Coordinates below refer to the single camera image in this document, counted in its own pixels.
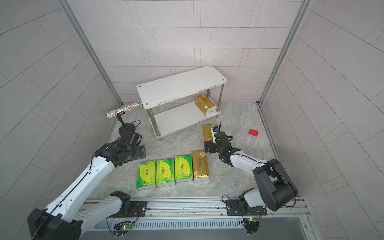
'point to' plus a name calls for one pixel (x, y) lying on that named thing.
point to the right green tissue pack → (183, 168)
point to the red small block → (253, 132)
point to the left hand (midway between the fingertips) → (139, 151)
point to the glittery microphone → (125, 109)
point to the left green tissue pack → (146, 175)
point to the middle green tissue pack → (165, 172)
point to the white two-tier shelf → (170, 101)
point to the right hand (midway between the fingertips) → (210, 141)
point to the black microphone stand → (125, 128)
